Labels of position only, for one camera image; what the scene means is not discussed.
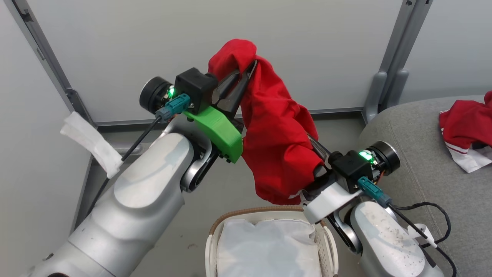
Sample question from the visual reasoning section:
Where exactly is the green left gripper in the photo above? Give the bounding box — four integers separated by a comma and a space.
184, 60, 258, 164

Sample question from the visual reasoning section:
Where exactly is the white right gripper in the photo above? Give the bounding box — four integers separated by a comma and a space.
297, 135, 364, 224

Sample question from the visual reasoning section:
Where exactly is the plain red garment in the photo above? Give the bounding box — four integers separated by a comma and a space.
208, 38, 325, 205

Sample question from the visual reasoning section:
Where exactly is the red garment with white stripes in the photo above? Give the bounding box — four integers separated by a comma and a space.
439, 90, 492, 174

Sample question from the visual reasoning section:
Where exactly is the grey fabric sofa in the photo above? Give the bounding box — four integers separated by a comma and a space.
357, 95, 492, 277

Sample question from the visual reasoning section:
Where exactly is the black round right gripper motor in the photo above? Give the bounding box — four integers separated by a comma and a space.
365, 140, 400, 177

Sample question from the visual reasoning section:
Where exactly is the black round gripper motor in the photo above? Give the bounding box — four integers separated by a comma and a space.
139, 76, 174, 114
365, 140, 400, 177

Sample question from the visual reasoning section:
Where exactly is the white laundry basket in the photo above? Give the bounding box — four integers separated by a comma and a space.
205, 206, 339, 277

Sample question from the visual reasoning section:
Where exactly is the black round left gripper motor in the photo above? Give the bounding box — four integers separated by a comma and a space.
139, 76, 174, 114

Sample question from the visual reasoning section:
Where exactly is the white basket liner cloth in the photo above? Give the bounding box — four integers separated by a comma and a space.
217, 219, 322, 277

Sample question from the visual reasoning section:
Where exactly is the teal left cable connector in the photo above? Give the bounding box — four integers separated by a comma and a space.
156, 93, 191, 123

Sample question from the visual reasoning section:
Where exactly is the teal cable connector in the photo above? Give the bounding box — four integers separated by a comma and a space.
357, 176, 392, 208
156, 93, 191, 123

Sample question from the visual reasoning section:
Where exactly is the teal right cable connector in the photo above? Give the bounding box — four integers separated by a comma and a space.
357, 176, 392, 208

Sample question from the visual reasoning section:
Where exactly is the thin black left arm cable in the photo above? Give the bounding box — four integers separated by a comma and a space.
86, 115, 162, 220

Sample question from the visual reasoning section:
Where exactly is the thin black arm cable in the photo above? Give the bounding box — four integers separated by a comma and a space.
392, 202, 452, 247
388, 204, 458, 277
86, 115, 162, 220

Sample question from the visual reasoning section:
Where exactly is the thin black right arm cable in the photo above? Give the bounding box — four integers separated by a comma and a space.
388, 204, 458, 277
392, 202, 452, 247

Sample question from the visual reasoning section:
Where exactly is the small white cable tag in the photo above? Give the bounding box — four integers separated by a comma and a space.
407, 223, 439, 249

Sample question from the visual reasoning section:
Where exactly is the large white cable tag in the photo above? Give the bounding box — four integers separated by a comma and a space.
60, 112, 123, 179

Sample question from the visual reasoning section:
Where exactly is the grey vertical partition post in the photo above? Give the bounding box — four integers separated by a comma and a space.
363, 0, 434, 124
4, 0, 96, 127

